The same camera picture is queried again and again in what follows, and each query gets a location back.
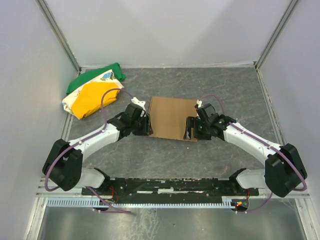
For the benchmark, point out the brown cardboard box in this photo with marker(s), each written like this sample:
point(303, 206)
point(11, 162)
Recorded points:
point(168, 116)

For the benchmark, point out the right aluminium corner post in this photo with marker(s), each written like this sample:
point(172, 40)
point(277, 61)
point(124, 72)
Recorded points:
point(288, 12)

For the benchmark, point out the yellow cloth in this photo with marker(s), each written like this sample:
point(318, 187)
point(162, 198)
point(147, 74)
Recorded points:
point(89, 99)

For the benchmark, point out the light blue cable duct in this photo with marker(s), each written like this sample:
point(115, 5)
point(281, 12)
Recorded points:
point(148, 201)

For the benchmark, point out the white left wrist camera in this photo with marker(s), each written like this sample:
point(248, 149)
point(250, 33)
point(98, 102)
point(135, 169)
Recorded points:
point(140, 103)

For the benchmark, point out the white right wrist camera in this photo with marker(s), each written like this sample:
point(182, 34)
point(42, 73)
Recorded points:
point(199, 103)

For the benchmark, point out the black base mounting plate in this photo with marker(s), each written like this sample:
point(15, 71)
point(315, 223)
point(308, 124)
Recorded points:
point(172, 190)

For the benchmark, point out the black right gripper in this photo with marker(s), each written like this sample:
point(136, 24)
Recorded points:
point(192, 128)

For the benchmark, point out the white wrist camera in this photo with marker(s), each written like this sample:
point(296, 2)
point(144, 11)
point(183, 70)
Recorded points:
point(140, 103)
point(199, 103)

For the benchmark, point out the metal front shelf sheet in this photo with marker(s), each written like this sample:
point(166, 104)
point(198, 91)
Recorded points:
point(278, 221)

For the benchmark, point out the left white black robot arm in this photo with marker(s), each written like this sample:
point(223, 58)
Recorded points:
point(64, 164)

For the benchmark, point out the aluminium front rail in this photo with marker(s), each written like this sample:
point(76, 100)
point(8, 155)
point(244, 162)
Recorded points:
point(197, 186)

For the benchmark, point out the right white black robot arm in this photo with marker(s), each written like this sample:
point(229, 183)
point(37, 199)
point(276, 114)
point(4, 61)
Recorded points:
point(283, 170)

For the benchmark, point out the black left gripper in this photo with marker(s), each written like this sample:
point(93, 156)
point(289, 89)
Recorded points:
point(145, 124)

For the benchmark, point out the left aluminium corner post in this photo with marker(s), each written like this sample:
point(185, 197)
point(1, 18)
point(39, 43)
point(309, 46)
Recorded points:
point(46, 11)

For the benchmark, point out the green cloth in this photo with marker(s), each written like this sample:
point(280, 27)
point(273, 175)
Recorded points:
point(90, 75)

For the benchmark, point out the aluminium corner post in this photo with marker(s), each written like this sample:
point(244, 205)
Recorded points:
point(46, 11)
point(288, 12)

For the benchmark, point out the white patterned cloth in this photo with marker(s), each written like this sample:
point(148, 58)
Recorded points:
point(108, 97)

